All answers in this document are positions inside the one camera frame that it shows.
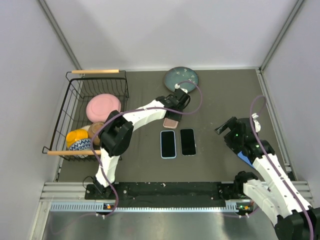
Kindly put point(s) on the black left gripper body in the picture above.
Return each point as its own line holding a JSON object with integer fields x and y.
{"x": 176, "y": 116}

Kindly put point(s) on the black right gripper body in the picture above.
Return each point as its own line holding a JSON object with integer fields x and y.
{"x": 233, "y": 140}

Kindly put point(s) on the pink phone case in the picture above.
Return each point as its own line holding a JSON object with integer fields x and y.
{"x": 170, "y": 123}

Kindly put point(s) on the teal phone dark screen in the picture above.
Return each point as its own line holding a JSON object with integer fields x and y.
{"x": 187, "y": 140}

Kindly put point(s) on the black phone dark screen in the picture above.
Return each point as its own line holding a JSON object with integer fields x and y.
{"x": 168, "y": 143}

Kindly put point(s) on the light blue phone case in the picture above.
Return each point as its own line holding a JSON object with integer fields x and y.
{"x": 168, "y": 144}

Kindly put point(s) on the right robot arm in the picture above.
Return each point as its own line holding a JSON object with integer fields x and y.
{"x": 291, "y": 215}

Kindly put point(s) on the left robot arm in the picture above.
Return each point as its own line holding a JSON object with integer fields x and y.
{"x": 116, "y": 133}

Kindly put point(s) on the teal ceramic floral plate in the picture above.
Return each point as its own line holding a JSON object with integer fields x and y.
{"x": 185, "y": 77}

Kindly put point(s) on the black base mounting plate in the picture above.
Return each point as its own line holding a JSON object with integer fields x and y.
{"x": 144, "y": 190}

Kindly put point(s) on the pink round plate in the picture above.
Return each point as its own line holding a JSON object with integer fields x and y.
{"x": 99, "y": 107}

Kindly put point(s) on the brown ceramic bowl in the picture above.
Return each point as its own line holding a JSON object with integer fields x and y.
{"x": 96, "y": 132}

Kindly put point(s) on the blue white patterned cup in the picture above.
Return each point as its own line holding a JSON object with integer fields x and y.
{"x": 81, "y": 145}

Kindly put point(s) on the yellow cup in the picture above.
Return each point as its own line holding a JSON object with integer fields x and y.
{"x": 75, "y": 135}

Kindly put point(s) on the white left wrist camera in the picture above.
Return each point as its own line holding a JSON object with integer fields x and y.
{"x": 177, "y": 87}

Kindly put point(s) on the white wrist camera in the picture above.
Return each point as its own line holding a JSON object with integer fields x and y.
{"x": 256, "y": 124}
{"x": 177, "y": 87}

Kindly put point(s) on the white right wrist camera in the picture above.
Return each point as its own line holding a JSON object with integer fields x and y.
{"x": 256, "y": 124}

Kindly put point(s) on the black wire basket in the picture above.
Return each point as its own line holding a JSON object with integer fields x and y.
{"x": 91, "y": 95}

